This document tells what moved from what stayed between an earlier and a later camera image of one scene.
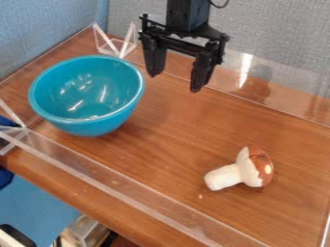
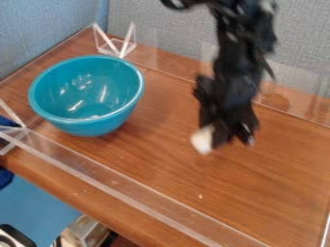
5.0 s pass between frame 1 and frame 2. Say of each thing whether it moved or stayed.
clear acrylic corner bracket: stayed
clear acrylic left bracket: stayed
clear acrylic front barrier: stayed
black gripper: moved
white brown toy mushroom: moved
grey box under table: stayed
